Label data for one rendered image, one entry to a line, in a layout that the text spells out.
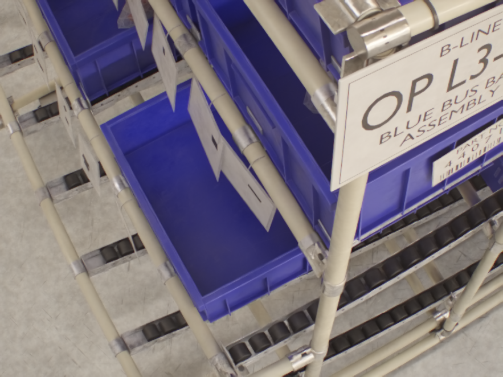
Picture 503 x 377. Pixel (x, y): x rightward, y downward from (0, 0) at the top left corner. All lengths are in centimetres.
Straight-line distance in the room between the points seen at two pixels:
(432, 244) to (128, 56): 65
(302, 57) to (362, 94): 19
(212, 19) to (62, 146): 142
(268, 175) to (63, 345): 117
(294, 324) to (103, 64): 58
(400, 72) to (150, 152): 98
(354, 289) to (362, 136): 77
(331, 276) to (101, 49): 65
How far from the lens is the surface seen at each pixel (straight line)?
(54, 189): 211
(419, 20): 82
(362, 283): 167
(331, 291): 133
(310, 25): 100
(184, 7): 148
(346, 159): 94
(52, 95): 261
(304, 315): 165
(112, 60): 178
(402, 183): 127
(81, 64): 172
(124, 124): 169
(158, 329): 198
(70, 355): 243
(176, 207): 172
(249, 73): 123
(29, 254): 254
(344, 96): 83
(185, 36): 151
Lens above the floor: 230
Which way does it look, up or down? 65 degrees down
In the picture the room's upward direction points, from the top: 2 degrees counter-clockwise
